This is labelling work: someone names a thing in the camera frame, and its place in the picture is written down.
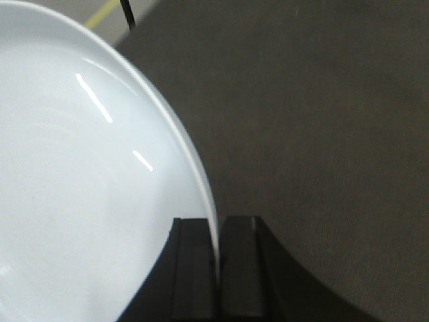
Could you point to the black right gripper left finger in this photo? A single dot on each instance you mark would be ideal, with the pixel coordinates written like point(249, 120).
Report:
point(182, 284)

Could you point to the black fabric table mat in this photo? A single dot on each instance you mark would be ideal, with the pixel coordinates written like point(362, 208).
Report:
point(312, 115)

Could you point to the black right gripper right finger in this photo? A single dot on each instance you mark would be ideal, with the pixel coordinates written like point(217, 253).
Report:
point(261, 281)

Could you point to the light blue round tray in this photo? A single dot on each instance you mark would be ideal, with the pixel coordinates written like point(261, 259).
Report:
point(95, 166)

